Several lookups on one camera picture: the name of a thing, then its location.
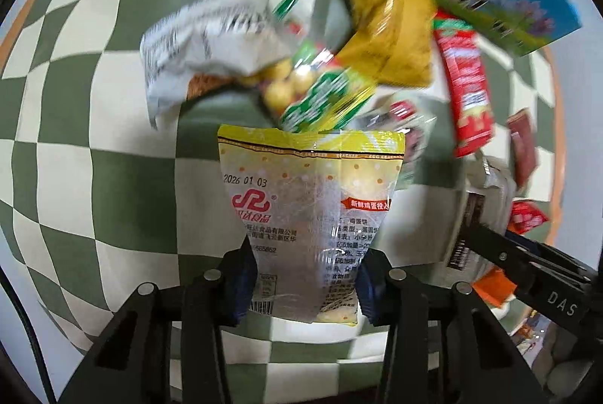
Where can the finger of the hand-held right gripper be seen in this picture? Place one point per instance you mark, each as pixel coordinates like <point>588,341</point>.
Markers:
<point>556,260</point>
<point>499,251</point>

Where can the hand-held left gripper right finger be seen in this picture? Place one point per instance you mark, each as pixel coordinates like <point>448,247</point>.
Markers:
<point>370,288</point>

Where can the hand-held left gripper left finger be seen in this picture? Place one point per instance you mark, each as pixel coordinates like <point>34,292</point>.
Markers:
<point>242,279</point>

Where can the white black-labelled snack packet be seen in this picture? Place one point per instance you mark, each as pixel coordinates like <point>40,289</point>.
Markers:
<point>485,206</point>

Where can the yellow-topped clear snack packet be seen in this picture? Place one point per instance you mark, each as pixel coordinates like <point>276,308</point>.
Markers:
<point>292,206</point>

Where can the long red snack packet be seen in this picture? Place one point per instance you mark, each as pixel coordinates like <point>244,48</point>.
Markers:
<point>466,88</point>

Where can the green fruit candy packet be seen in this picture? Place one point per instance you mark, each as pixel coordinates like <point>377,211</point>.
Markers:
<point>325,95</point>

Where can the yellow foil snack packet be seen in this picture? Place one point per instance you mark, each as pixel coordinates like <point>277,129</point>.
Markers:
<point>395,41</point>

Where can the small red snack packet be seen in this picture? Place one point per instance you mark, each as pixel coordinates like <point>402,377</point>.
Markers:
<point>525,215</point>

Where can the dark red small packet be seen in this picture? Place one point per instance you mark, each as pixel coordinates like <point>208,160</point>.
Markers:
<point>523,145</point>

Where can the clear red-labelled snack packet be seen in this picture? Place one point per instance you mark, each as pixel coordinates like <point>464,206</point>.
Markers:
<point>414,135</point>

